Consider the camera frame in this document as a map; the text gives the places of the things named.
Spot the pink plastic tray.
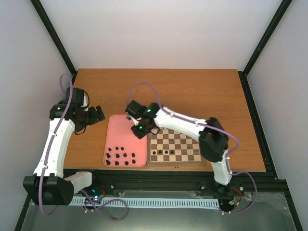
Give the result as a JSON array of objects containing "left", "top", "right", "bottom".
[{"left": 103, "top": 115, "right": 147, "bottom": 167}]

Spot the controller board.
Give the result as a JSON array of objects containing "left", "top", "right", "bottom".
[
  {"left": 85, "top": 185, "right": 105, "bottom": 205},
  {"left": 219, "top": 186, "right": 243, "bottom": 213}
]

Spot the wooden chessboard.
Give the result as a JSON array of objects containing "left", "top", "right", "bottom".
[{"left": 147, "top": 128, "right": 205, "bottom": 168}]

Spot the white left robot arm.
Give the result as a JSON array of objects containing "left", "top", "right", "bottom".
[{"left": 23, "top": 102, "right": 105, "bottom": 205}]

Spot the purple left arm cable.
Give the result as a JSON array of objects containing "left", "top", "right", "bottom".
[{"left": 38, "top": 74, "right": 74, "bottom": 216}]

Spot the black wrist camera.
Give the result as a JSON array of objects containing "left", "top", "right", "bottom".
[
  {"left": 125, "top": 100, "right": 147, "bottom": 119},
  {"left": 65, "top": 88, "right": 89, "bottom": 109}
]

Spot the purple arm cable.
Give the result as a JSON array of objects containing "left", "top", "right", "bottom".
[
  {"left": 38, "top": 74, "right": 74, "bottom": 216},
  {"left": 127, "top": 82, "right": 257, "bottom": 215}
]

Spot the right controller board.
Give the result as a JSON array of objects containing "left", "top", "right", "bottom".
[{"left": 219, "top": 186, "right": 243, "bottom": 213}]

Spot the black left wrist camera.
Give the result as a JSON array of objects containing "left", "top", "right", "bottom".
[{"left": 65, "top": 88, "right": 89, "bottom": 109}]

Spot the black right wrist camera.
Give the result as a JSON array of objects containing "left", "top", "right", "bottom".
[{"left": 125, "top": 100, "right": 147, "bottom": 119}]

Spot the light blue cable duct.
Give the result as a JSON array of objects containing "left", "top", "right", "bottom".
[{"left": 71, "top": 197, "right": 221, "bottom": 209}]

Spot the left controller board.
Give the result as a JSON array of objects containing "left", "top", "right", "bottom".
[{"left": 85, "top": 185, "right": 105, "bottom": 205}]

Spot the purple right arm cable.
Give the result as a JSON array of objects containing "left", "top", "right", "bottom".
[{"left": 127, "top": 82, "right": 257, "bottom": 215}]

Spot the black aluminium frame rail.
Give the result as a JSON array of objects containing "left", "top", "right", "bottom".
[{"left": 90, "top": 170, "right": 291, "bottom": 198}]

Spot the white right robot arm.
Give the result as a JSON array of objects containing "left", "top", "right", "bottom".
[{"left": 125, "top": 101, "right": 231, "bottom": 186}]

